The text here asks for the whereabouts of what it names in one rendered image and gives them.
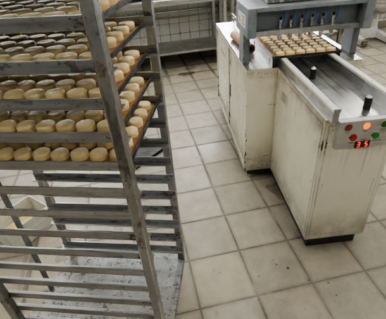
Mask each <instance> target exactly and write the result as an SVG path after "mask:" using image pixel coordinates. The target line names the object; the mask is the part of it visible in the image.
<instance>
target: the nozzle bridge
mask: <svg viewBox="0 0 386 319"><path fill-rule="evenodd" d="M376 2H377V0H312V1H299V2H291V3H278V4H266V3H265V2H263V1H262V0H237V4H236V26H237V28H238V29H239V30H240V31H239V59H240V61H241V62H242V64H243V65H246V64H249V48H250V39H255V38H256V37H263V36H271V35H283V34H296V33H304V32H317V31H324V30H337V29H344V34H343V38H342V45H341V50H343V51H345V52H346V53H348V54H355V52H356V47H357V43H358V37H359V32H360V28H371V23H372V19H373V14H374V11H375V6H376ZM338 5H339V6H340V10H339V7H338ZM327 6H328V7H329V11H328V7H327ZM317 7H318V14H317V17H316V12H317V9H316V8H317ZM306 8H307V15H306ZM295 9H296V18H295V21H294V16H295ZM284 10H285V19H284V22H283V24H282V29H278V23H279V19H280V16H282V21H283V16H284ZM338 10H339V15H338V17H337V18H336V19H335V21H334V24H331V23H330V22H331V18H332V15H333V11H335V17H336V16H337V13H338ZM327 11H328V16H327ZM323 12H325V18H326V16H327V19H326V20H325V21H324V25H320V22H321V16H322V13H323ZM312 13H314V18H315V17H316V20H315V21H314V23H313V26H310V19H311V15H312ZM302 14H303V15H304V17H303V18H305V15H306V19H305V21H304V23H303V27H299V23H300V18H301V15H302ZM291 15H293V21H294V23H293V26H292V28H289V19H290V16H291Z"/></svg>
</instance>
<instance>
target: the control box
mask: <svg viewBox="0 0 386 319"><path fill-rule="evenodd" d="M384 121H386V115H377V116H365V117H358V118H346V119H340V120H339V121H338V123H336V128H335V134H334V138H333V144H332V147H333V148H334V150H339V149H350V148H356V145H357V143H358V142H360V146H359V145H358V146H359V147H364V144H365V143H364V142H366V141H368V145H367V146H366V144H365V147H368V146H379V145H386V127H382V123H383V122H384ZM365 123H370V124H371V126H370V128H368V129H364V128H363V126H364V124H365ZM347 125H352V129H351V130H350V131H346V130H345V127H346V126H347ZM375 132H378V133H379V134H380V135H379V137H378V138H376V139H374V138H372V135H373V133H375ZM351 135H356V136H357V139H356V140H355V141H351V140H350V136H351ZM366 143H367V142H366ZM358 144H359V143H358Z"/></svg>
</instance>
